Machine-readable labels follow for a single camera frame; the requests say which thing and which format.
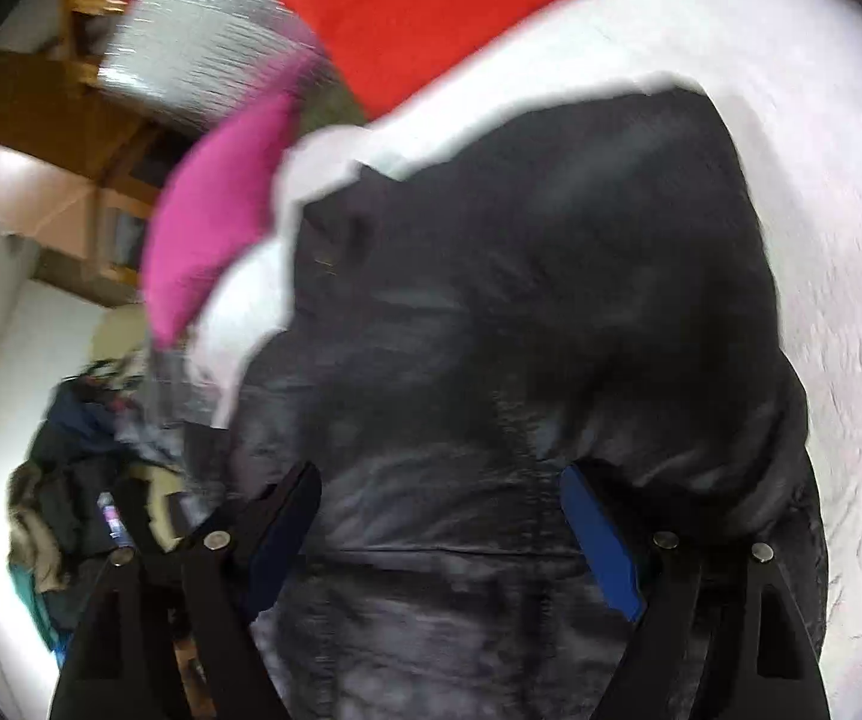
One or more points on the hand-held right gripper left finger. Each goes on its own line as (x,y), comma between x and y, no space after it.
(275,546)

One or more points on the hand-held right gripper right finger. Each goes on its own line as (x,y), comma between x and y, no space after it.
(603,549)

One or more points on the black knit sweater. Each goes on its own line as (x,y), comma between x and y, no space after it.
(513,315)

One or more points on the grey cloth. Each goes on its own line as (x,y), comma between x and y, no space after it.
(168,420)

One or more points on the dark jacket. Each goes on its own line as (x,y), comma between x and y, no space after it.
(82,435)

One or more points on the olive cloth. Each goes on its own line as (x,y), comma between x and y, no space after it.
(33,525)

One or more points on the teal cloth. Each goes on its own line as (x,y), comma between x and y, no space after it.
(37,607)

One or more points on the cream cloth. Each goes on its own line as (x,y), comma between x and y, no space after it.
(119,341)

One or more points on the pink pillow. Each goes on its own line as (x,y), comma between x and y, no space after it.
(213,217)

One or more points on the wooden cabinet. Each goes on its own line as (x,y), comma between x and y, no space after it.
(41,187)

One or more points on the white fleece blanket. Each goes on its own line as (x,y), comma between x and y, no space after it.
(813,165)

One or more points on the silver foil insulation panel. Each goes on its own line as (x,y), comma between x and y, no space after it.
(191,37)

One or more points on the red pillow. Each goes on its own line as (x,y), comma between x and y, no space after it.
(431,22)

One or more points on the wooden railing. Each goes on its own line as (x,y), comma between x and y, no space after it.
(89,0)

